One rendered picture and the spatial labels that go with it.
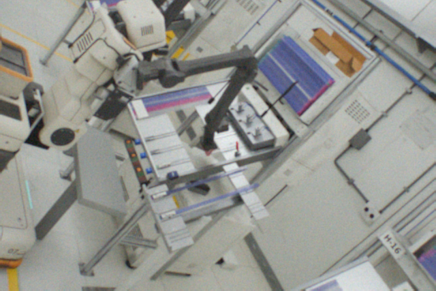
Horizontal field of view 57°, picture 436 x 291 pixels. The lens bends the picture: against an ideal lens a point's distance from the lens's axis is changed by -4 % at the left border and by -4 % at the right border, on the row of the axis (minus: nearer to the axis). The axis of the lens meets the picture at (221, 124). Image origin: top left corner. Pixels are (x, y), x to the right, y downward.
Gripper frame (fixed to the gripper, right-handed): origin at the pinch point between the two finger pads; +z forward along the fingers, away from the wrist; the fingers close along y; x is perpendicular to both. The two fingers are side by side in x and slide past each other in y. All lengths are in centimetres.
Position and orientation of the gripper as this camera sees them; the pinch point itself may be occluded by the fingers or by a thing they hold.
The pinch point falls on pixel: (207, 153)
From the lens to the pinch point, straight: 224.2
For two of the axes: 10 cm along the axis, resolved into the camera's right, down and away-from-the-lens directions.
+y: -4.0, -6.4, 6.6
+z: -0.8, 7.4, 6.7
